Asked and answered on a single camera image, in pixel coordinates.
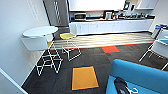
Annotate black microwave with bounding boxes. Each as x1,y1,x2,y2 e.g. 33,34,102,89
73,12,87,21

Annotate white kitchen counter cabinets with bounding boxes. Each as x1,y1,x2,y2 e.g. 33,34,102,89
69,18,156,36

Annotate white upper kitchen cabinets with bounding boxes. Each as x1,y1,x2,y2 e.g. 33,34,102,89
67,0,160,13

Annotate stainless steel fridge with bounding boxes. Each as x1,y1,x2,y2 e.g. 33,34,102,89
42,0,71,28

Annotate black framed picture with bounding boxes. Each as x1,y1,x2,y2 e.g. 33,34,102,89
122,0,132,11

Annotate blue sofa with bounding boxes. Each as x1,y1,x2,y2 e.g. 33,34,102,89
105,58,168,94

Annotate white chair teal seat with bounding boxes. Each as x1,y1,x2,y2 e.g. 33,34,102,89
138,38,168,71

